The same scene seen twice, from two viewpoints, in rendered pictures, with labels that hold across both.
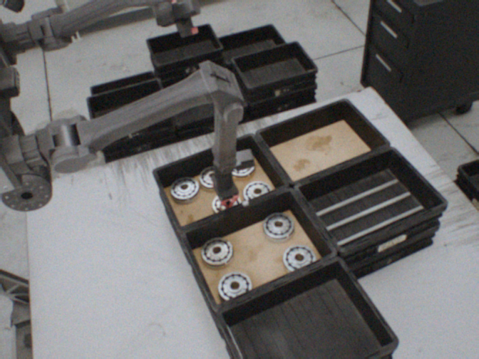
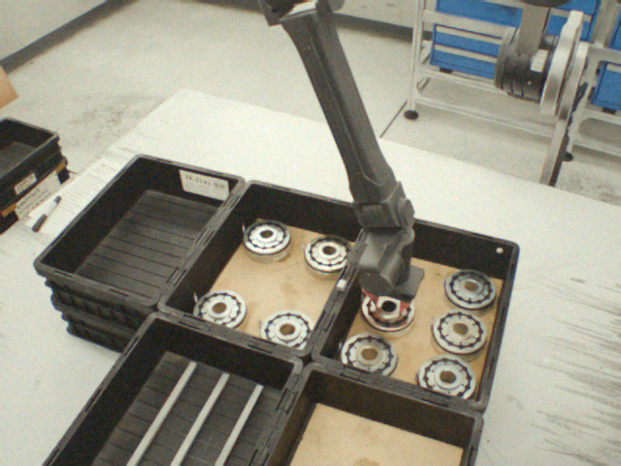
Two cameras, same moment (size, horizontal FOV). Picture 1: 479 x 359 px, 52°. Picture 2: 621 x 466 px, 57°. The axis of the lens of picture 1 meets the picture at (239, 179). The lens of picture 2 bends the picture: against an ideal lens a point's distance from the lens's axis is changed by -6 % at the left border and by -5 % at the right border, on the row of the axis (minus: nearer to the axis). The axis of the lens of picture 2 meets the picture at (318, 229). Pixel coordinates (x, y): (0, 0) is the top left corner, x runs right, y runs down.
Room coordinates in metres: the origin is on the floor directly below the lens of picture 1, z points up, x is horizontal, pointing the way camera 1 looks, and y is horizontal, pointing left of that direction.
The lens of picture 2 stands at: (1.44, -0.59, 1.76)
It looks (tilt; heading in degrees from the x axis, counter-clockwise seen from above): 43 degrees down; 131
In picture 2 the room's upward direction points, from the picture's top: 1 degrees counter-clockwise
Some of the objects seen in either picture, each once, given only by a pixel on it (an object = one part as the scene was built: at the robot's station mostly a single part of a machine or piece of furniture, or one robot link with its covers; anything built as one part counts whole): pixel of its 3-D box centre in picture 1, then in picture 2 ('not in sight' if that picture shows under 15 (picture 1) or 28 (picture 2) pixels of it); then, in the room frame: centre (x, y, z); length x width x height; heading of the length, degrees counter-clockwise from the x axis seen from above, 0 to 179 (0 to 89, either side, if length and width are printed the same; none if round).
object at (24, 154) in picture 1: (22, 153); not in sight; (0.80, 0.46, 1.45); 0.09 x 0.08 x 0.12; 13
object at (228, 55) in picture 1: (251, 66); not in sight; (2.59, -0.17, 0.31); 0.40 x 0.30 x 0.34; 103
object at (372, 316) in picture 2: (227, 204); (388, 308); (1.07, 0.05, 0.86); 0.10 x 0.10 x 0.01
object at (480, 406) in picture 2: (219, 179); (425, 300); (1.13, 0.07, 0.92); 0.40 x 0.30 x 0.02; 109
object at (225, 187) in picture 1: (224, 179); (393, 267); (1.07, 0.05, 0.98); 0.10 x 0.07 x 0.07; 16
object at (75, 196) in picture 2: not in sight; (89, 197); (0.13, -0.04, 0.70); 0.33 x 0.23 x 0.01; 103
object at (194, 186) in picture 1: (184, 188); (471, 288); (1.16, 0.20, 0.86); 0.10 x 0.10 x 0.01
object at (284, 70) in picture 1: (274, 96); not in sight; (2.21, -0.26, 0.37); 0.40 x 0.30 x 0.45; 103
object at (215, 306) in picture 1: (256, 244); (274, 259); (0.85, -0.03, 0.92); 0.40 x 0.30 x 0.02; 109
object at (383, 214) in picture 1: (366, 206); (176, 449); (0.98, -0.41, 0.87); 0.40 x 0.30 x 0.11; 109
